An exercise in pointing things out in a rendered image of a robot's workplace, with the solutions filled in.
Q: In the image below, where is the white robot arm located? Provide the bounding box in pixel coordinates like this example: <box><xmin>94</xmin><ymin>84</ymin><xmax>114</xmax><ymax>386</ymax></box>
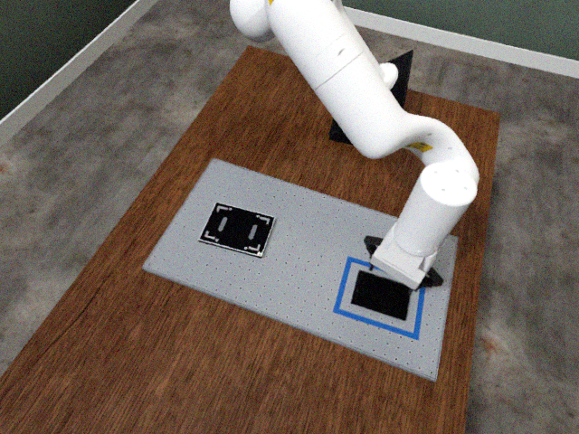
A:
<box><xmin>230</xmin><ymin>0</ymin><xmax>479</xmax><ymax>289</ymax></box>

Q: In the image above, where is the blue tape rectangle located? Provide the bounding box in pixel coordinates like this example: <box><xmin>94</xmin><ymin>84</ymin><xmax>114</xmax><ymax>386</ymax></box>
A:
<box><xmin>333</xmin><ymin>256</ymin><xmax>426</xmax><ymax>341</ymax></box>

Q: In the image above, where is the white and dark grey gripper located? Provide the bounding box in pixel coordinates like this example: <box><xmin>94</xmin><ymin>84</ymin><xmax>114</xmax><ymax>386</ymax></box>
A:
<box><xmin>364</xmin><ymin>224</ymin><xmax>444</xmax><ymax>295</ymax></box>

